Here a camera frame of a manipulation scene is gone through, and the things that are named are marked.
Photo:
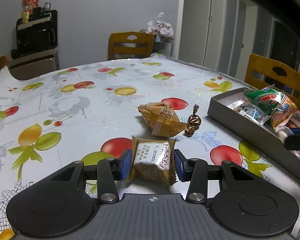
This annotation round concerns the black cup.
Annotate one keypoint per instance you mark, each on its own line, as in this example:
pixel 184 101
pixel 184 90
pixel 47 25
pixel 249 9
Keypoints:
pixel 37 12

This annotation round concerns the gold brown wrapped candy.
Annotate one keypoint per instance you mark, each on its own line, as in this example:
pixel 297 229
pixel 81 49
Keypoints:
pixel 193 123

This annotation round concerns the brown pastry packet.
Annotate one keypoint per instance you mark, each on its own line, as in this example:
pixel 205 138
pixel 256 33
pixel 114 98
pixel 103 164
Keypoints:
pixel 160 120
pixel 152 162

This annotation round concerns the red snack bag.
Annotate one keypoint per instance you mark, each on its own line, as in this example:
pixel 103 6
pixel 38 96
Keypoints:
pixel 31 1

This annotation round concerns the grey wardrobe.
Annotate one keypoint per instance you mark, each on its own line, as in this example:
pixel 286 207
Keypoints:
pixel 222 22

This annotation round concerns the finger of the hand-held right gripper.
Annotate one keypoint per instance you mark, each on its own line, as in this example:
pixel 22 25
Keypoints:
pixel 298 142

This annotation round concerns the fruit print tablecloth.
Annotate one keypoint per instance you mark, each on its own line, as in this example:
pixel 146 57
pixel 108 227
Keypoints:
pixel 65 110

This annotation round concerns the grey shallow box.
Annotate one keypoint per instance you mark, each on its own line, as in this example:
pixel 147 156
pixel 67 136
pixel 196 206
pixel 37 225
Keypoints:
pixel 240 116

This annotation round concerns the yellow jar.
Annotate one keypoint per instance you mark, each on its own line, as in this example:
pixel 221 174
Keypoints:
pixel 25 16

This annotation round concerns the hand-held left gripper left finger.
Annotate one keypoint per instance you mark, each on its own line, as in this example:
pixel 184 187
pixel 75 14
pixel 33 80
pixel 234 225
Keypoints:
pixel 126 165

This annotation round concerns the black tea bar machine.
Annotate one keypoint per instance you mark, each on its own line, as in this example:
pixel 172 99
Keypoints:
pixel 36 33

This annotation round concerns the green shrimp cracker bag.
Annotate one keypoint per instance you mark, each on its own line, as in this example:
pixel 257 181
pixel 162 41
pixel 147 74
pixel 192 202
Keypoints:
pixel 270 102

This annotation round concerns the metal storage rack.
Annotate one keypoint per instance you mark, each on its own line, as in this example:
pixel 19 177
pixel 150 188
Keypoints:
pixel 163 47

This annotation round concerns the clear wrapped snack packet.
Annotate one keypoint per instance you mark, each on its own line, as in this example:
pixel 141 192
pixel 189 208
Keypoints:
pixel 248 110

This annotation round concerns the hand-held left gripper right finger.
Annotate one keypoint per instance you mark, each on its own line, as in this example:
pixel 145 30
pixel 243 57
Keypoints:
pixel 180 167

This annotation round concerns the white plastic bag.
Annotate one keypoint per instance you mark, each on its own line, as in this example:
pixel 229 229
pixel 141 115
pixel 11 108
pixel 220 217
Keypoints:
pixel 161 27

